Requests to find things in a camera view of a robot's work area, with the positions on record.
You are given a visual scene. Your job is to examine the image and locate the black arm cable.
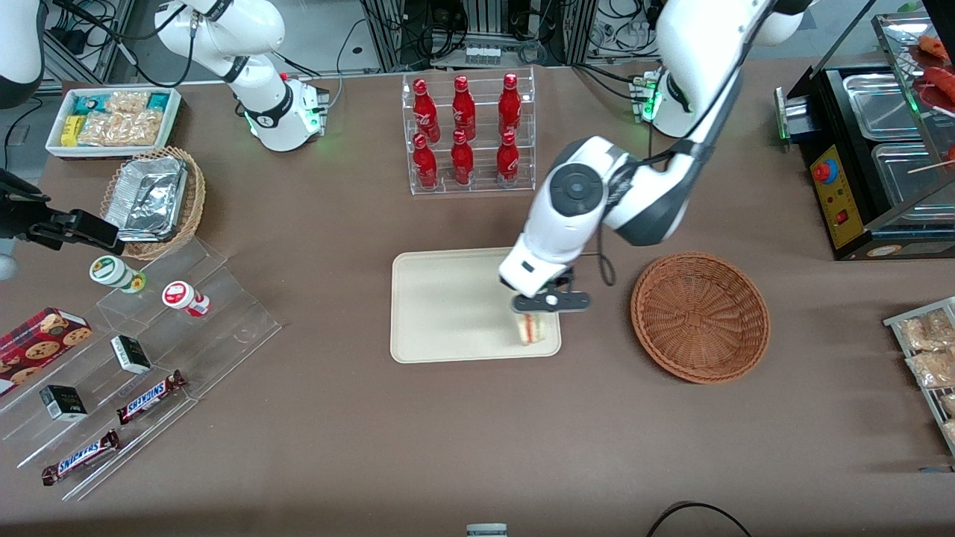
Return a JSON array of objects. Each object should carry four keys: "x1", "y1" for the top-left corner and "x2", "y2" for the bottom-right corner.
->
[{"x1": 593, "y1": 145, "x2": 717, "y2": 288}]

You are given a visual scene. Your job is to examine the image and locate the cream rectangular tray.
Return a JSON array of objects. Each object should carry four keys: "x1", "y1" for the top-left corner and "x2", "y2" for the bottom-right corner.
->
[{"x1": 390, "y1": 246, "x2": 562, "y2": 365}]

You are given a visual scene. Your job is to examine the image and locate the black food warmer appliance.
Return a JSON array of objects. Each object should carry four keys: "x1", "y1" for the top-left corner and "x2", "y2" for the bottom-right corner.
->
[{"x1": 776, "y1": 11, "x2": 955, "y2": 262}]

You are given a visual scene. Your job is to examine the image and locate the Snickers chocolate bar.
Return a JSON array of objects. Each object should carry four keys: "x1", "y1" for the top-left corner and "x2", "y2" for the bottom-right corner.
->
[
  {"x1": 116, "y1": 370, "x2": 187, "y2": 426},
  {"x1": 41, "y1": 429, "x2": 122, "y2": 486}
]

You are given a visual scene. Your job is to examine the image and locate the black cable loop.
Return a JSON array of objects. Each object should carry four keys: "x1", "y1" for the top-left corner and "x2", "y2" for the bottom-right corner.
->
[{"x1": 645, "y1": 501, "x2": 751, "y2": 537}]

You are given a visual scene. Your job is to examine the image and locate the red lid yogurt cup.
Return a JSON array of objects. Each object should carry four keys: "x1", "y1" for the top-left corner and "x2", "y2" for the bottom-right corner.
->
[{"x1": 162, "y1": 280, "x2": 210, "y2": 318}]

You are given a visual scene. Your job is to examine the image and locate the wire rack with snacks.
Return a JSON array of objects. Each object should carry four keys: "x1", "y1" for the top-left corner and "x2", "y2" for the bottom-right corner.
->
[{"x1": 884, "y1": 297, "x2": 955, "y2": 456}]

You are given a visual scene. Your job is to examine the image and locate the clear bag of snacks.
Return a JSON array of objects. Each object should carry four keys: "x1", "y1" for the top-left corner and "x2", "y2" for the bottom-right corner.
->
[
  {"x1": 907, "y1": 349, "x2": 955, "y2": 389},
  {"x1": 898, "y1": 310, "x2": 955, "y2": 351}
]

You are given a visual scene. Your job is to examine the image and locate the brown wicker basket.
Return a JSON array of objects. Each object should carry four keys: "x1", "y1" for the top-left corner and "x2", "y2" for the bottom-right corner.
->
[{"x1": 630, "y1": 252, "x2": 771, "y2": 385}]

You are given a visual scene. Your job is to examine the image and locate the clear acrylic bottle rack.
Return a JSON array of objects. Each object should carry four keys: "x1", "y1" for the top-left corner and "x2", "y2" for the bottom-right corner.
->
[{"x1": 401, "y1": 67, "x2": 536, "y2": 196}]

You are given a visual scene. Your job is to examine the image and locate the red tartan cookie box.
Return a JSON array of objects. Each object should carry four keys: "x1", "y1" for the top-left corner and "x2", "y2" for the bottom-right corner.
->
[{"x1": 0, "y1": 307, "x2": 94, "y2": 389}]

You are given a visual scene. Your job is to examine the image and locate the steel food pan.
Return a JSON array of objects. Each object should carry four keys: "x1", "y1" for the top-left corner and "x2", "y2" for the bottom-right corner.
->
[
  {"x1": 871, "y1": 142, "x2": 955, "y2": 208},
  {"x1": 843, "y1": 73, "x2": 926, "y2": 142}
]

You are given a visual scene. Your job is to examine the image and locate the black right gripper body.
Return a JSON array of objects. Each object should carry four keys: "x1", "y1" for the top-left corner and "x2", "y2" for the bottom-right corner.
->
[{"x1": 0, "y1": 203, "x2": 34, "y2": 241}]

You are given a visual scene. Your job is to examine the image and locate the white snack bin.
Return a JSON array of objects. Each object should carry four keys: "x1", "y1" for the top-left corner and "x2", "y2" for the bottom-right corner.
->
[{"x1": 45, "y1": 87, "x2": 182, "y2": 161}]

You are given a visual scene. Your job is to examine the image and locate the small black carton box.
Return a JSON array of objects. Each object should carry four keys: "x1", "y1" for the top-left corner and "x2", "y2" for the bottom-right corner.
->
[
  {"x1": 40, "y1": 385, "x2": 88, "y2": 422},
  {"x1": 110, "y1": 335, "x2": 152, "y2": 374}
]

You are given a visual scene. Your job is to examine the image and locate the red sausage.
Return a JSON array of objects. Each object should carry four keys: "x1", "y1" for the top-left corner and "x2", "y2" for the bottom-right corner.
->
[{"x1": 921, "y1": 67, "x2": 955, "y2": 113}]

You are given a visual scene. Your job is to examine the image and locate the red cola bottle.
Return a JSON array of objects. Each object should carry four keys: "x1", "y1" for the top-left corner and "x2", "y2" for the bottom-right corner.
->
[
  {"x1": 451, "y1": 129, "x2": 475, "y2": 186},
  {"x1": 413, "y1": 78, "x2": 439, "y2": 142},
  {"x1": 413, "y1": 133, "x2": 439, "y2": 189},
  {"x1": 498, "y1": 72, "x2": 522, "y2": 136},
  {"x1": 452, "y1": 75, "x2": 477, "y2": 141},
  {"x1": 496, "y1": 131, "x2": 520, "y2": 186}
]

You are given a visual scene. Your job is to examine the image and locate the clear bag of crackers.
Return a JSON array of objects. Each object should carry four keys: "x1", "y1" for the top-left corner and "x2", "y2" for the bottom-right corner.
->
[{"x1": 78, "y1": 110, "x2": 163, "y2": 146}]

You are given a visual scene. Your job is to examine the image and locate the triangle sandwich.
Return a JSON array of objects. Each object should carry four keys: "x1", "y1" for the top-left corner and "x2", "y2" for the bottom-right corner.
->
[{"x1": 515, "y1": 312, "x2": 560, "y2": 348}]

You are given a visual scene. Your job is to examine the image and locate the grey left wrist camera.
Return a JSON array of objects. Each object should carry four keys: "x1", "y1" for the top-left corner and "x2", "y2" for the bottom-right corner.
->
[{"x1": 511, "y1": 291, "x2": 592, "y2": 314}]

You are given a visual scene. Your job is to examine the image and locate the green lid sunflower cup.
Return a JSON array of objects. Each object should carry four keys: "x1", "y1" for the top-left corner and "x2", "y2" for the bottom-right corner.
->
[{"x1": 90, "y1": 255, "x2": 147, "y2": 294}]

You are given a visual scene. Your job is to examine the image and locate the light wicker basket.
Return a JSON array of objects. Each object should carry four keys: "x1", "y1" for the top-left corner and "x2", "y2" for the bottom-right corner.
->
[{"x1": 101, "y1": 145, "x2": 207, "y2": 260}]

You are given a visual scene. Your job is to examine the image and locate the clear acrylic tiered shelf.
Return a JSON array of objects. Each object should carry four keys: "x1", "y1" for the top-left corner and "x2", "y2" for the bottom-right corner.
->
[{"x1": 0, "y1": 237, "x2": 283, "y2": 502}]

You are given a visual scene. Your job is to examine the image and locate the silver foil packets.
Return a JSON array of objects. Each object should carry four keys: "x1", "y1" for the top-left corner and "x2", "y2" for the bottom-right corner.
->
[{"x1": 104, "y1": 155, "x2": 189, "y2": 243}]

